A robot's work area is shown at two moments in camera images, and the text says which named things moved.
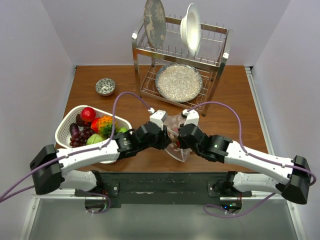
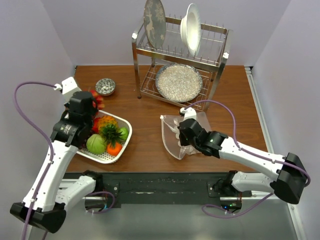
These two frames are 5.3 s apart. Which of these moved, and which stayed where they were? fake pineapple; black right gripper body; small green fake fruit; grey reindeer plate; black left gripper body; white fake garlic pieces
Moved: black left gripper body; white fake garlic pieces
Stayed: grey reindeer plate; fake pineapple; black right gripper body; small green fake fruit
